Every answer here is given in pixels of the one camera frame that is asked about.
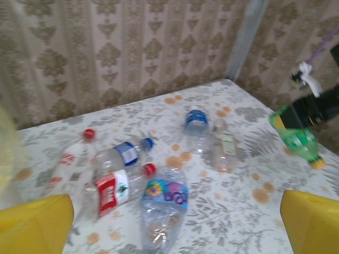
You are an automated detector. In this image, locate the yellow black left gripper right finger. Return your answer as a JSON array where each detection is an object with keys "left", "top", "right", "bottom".
[{"left": 280, "top": 189, "right": 339, "bottom": 254}]

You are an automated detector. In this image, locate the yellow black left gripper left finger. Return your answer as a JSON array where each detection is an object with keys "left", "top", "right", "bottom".
[{"left": 0, "top": 194, "right": 75, "bottom": 254}]

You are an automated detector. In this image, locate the green bottle yellow cap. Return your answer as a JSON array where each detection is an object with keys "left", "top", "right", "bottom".
[{"left": 269, "top": 105, "right": 327, "bottom": 170}]

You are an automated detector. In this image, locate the clear bottle green white label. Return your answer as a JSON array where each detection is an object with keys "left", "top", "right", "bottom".
[{"left": 209, "top": 117, "right": 239, "bottom": 174}]

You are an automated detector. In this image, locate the clear bottle red white label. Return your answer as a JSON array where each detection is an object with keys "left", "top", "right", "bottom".
[{"left": 79, "top": 162, "right": 158, "bottom": 220}]

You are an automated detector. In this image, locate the short bottle blue label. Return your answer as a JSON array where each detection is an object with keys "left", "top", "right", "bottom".
[{"left": 184, "top": 105, "right": 210, "bottom": 156}]

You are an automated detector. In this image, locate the clear bottle blue white label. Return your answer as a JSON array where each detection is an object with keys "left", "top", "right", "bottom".
[{"left": 91, "top": 137, "right": 156, "bottom": 175}]

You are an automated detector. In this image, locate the clear bottle colourful label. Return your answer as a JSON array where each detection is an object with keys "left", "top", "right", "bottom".
[{"left": 139, "top": 165, "right": 190, "bottom": 253}]

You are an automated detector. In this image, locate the floral table cover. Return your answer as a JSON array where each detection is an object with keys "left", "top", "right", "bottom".
[{"left": 15, "top": 78, "right": 339, "bottom": 254}]

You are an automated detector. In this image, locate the clear bottle red print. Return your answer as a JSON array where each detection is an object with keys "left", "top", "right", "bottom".
[{"left": 44, "top": 129, "right": 99, "bottom": 198}]

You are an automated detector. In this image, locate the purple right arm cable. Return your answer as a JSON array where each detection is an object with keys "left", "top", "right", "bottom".
[{"left": 308, "top": 25, "right": 339, "bottom": 64}]

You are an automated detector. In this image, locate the aluminium frame post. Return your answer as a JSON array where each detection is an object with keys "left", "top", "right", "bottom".
[{"left": 227, "top": 0, "right": 264, "bottom": 82}]

